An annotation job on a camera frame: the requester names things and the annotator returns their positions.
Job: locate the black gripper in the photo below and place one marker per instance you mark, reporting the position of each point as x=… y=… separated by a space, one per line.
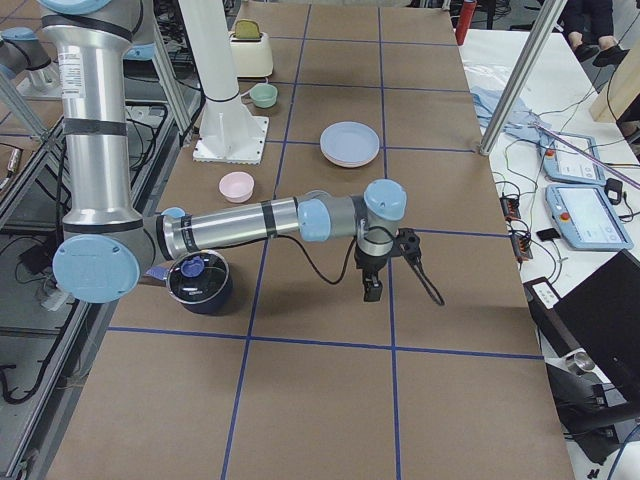
x=367 y=263

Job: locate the blue plate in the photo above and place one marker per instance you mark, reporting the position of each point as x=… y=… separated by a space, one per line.
x=349 y=136

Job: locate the pink plate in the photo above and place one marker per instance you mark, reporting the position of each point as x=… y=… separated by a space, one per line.
x=350 y=159

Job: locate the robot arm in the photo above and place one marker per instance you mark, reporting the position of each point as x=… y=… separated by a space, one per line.
x=108 y=245

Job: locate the black box with label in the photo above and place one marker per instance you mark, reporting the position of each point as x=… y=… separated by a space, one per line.
x=542 y=298

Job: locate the pink bowl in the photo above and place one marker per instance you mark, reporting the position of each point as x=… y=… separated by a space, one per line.
x=236 y=187

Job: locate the dark pot with glass lid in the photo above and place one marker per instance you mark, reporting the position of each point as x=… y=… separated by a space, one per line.
x=201 y=281

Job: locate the light blue cup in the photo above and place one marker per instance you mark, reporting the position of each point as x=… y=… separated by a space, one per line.
x=174 y=212

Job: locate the small metal cup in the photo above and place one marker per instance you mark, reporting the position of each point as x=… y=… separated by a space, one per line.
x=579 y=363

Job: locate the green bowl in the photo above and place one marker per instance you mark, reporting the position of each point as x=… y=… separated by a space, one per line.
x=263 y=95

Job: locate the near teach pendant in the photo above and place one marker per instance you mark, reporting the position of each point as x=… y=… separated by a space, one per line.
x=585 y=218

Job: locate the teach pendant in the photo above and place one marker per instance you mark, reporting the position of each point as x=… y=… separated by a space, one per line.
x=585 y=218
x=562 y=163

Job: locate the black laptop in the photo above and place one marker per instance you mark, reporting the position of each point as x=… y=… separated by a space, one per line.
x=602 y=314

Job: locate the far teach pendant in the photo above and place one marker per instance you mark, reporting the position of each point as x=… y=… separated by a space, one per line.
x=562 y=163

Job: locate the cream toaster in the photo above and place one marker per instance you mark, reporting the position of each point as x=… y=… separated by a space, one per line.
x=251 y=50

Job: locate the red bottle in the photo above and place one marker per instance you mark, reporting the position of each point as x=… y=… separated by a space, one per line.
x=466 y=14

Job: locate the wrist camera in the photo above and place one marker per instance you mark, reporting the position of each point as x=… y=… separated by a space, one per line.
x=407 y=245

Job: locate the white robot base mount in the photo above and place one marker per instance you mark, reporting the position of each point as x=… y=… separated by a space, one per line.
x=228 y=132

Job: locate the aluminium frame post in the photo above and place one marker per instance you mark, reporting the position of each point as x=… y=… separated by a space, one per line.
x=533 y=46

